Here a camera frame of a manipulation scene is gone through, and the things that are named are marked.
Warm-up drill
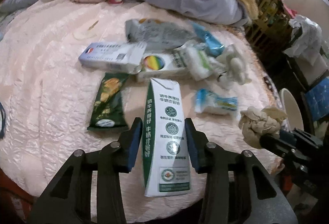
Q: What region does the beige paper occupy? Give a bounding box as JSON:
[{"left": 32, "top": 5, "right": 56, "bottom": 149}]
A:
[{"left": 238, "top": 106, "right": 287, "bottom": 149}]

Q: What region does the blue white tissue packet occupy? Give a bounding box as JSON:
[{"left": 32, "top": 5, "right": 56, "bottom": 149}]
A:
[{"left": 195, "top": 88, "right": 238, "bottom": 115}]

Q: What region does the green white milk carton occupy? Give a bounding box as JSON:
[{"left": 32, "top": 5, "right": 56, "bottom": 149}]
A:
[{"left": 142, "top": 78, "right": 191, "bottom": 197}]

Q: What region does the green snack bag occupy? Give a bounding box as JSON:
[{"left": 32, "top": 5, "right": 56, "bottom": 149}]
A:
[{"left": 87, "top": 73, "right": 129, "bottom": 131}]

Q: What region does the blue plastic wrapper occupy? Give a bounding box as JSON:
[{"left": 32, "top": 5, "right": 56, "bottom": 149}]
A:
[{"left": 191, "top": 22, "right": 225, "bottom": 57}]

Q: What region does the rainbow logo white box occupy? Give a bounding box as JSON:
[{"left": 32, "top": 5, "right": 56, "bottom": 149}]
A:
[{"left": 136, "top": 52, "right": 191, "bottom": 82}]

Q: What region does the blue white medicine box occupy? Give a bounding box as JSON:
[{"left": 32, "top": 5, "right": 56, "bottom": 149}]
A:
[{"left": 78, "top": 42, "right": 147, "bottom": 74}]

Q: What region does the grey white snack bag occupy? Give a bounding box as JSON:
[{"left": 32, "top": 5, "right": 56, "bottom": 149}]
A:
[{"left": 125, "top": 18, "right": 196, "bottom": 51}]

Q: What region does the cream plastic trash bin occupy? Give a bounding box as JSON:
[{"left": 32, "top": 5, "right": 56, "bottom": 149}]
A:
[{"left": 279, "top": 88, "right": 304, "bottom": 130}]

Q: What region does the blue tissue multipack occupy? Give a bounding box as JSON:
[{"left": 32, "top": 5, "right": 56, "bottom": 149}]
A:
[{"left": 305, "top": 77, "right": 329, "bottom": 122}]

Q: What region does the white plastic bag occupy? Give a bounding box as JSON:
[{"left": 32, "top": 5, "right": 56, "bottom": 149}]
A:
[{"left": 283, "top": 14, "right": 323, "bottom": 65}]

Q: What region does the wooden baby crib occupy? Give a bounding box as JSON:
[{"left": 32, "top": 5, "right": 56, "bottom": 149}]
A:
[{"left": 245, "top": 0, "right": 292, "bottom": 52}]

